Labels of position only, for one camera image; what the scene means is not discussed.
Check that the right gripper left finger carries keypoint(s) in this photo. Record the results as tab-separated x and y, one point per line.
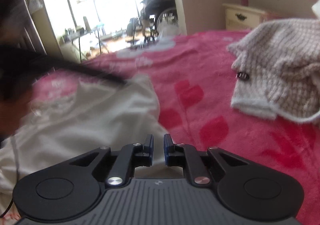
124	162

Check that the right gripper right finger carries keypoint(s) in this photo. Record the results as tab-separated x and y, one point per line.
188	158

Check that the white sweatshirt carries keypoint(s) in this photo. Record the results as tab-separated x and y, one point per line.
95	115

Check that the folding table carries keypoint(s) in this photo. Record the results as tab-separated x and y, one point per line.
83	45

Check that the person left hand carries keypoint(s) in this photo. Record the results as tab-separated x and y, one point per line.
12	111

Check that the grey curtain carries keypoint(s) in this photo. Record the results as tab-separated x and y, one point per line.
17	27

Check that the pink floral blanket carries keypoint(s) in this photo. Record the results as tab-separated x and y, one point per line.
194	82

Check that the beige knitted sweater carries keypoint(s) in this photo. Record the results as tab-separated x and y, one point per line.
277	71

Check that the black wheelchair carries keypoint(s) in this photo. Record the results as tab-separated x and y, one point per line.
150	16

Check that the cream nightstand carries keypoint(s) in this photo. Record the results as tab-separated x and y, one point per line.
238	17

